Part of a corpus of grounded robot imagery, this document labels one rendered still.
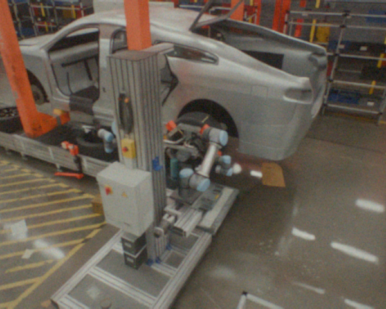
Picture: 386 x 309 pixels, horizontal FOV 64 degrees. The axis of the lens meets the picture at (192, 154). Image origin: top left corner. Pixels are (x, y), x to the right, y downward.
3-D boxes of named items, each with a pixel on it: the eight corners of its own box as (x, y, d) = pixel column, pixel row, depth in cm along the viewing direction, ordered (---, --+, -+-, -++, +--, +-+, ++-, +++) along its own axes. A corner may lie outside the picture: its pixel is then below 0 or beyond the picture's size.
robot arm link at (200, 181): (192, 187, 264) (216, 130, 268) (206, 194, 256) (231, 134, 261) (186, 185, 253) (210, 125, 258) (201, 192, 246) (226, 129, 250)
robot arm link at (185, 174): (184, 177, 273) (184, 165, 266) (197, 183, 266) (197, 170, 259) (176, 184, 264) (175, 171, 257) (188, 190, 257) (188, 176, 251)
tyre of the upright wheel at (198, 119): (172, 150, 383) (220, 170, 364) (162, 159, 365) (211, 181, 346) (179, 102, 346) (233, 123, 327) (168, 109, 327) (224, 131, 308)
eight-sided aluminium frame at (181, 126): (212, 174, 338) (214, 129, 311) (210, 177, 333) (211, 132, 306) (169, 162, 359) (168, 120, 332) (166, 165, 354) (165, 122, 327)
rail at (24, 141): (154, 188, 384) (153, 173, 373) (150, 192, 377) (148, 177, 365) (20, 145, 478) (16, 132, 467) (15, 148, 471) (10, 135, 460)
